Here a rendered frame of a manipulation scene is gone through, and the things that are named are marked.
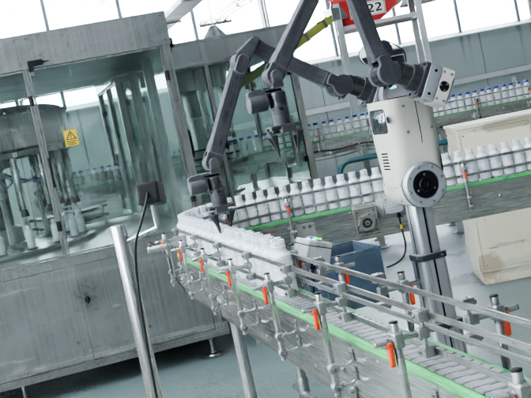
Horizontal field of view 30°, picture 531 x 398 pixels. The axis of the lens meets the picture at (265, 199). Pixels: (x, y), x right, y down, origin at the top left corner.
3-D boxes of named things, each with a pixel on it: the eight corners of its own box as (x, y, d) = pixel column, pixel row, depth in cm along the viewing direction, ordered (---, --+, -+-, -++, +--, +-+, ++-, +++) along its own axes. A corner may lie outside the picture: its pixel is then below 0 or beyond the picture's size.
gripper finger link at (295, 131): (307, 152, 313) (302, 122, 313) (286, 155, 312) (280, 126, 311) (302, 152, 320) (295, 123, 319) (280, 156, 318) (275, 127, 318)
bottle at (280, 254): (283, 298, 286) (272, 242, 285) (276, 296, 292) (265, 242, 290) (302, 293, 288) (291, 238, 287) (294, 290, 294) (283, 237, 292)
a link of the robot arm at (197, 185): (218, 156, 351) (212, 157, 359) (186, 163, 348) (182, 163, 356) (224, 189, 352) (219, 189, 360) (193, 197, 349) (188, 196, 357)
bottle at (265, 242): (280, 287, 305) (269, 234, 304) (291, 287, 300) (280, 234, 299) (264, 292, 302) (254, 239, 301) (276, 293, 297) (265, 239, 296)
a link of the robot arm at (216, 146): (252, 56, 352) (245, 60, 363) (237, 51, 351) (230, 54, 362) (220, 172, 350) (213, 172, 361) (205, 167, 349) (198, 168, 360)
